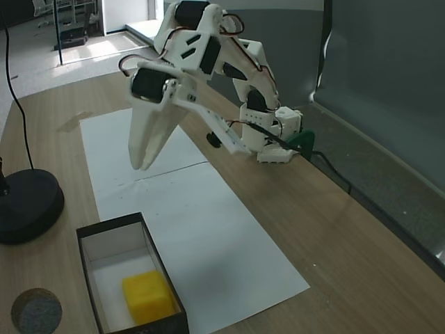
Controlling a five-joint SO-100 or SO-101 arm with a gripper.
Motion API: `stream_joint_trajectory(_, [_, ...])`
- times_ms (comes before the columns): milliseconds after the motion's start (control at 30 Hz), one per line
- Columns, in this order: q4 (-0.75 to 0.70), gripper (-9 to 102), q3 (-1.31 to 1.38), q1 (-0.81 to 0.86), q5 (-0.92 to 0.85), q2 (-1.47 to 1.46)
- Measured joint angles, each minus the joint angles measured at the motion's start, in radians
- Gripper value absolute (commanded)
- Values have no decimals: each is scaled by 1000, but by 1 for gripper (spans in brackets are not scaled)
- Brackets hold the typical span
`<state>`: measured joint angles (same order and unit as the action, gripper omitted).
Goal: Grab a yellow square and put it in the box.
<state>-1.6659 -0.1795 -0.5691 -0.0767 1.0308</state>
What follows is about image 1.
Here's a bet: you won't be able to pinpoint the yellow square block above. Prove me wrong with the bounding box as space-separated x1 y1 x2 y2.
121 271 177 325

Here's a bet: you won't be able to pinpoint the brown cardboard box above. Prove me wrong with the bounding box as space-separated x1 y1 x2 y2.
75 212 190 334

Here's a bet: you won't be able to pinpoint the white paper sheet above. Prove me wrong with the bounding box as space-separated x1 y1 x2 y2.
79 107 210 182
90 161 312 334

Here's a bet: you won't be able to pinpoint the black case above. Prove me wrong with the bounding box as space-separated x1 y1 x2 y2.
58 24 88 49

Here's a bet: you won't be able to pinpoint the white office chair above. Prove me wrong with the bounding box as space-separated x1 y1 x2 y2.
32 0 59 29

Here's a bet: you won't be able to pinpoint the black round stand base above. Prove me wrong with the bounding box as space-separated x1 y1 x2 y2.
0 168 65 246

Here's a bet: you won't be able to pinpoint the green table clamp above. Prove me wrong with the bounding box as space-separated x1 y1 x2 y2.
286 129 316 161

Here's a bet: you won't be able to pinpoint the grey partition panel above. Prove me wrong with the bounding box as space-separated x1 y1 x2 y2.
310 0 445 262

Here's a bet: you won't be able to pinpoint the red black servo wire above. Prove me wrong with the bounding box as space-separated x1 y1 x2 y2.
118 53 168 79

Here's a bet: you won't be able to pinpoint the thin black stand cable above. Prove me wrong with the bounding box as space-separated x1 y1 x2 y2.
2 0 36 171

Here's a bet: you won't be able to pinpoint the black power cable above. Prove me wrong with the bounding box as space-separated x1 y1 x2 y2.
248 122 353 195

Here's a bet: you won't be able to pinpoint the round table cable hole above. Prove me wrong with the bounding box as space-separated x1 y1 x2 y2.
10 287 64 334

